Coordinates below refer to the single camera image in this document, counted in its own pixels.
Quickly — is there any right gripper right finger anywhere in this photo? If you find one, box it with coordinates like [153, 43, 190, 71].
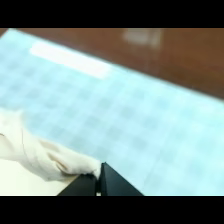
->
[99, 162, 145, 197]

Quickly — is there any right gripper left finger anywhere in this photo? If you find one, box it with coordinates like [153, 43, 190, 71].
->
[57, 172, 99, 197]

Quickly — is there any cream T-shirt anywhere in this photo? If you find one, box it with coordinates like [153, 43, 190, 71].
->
[0, 108, 103, 197]

